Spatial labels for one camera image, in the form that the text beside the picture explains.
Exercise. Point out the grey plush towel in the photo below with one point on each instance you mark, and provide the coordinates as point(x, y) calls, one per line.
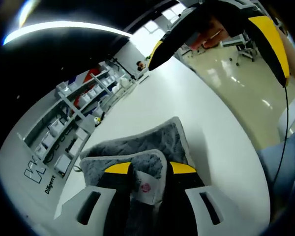
point(162, 140)

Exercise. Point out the person's right hand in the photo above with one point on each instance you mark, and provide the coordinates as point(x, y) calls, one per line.
point(212, 33)

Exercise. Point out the grey office chair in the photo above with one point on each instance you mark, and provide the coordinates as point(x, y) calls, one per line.
point(247, 50)

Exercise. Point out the green potted plant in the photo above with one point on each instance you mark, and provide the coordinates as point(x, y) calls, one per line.
point(147, 58)

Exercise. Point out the black stand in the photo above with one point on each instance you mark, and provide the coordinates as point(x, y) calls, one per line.
point(123, 67)

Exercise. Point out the small white yellow device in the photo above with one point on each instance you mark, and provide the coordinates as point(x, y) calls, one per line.
point(97, 120)

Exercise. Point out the grey metal storage shelf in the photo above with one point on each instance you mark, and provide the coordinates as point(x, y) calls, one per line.
point(76, 108)

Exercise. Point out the row of white storage bins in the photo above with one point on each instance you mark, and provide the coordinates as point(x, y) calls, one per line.
point(88, 94)

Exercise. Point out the person's light blue jeans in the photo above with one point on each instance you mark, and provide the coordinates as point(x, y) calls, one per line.
point(280, 157)

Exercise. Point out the long ceiling light strip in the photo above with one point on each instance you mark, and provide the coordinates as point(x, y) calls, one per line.
point(64, 24)

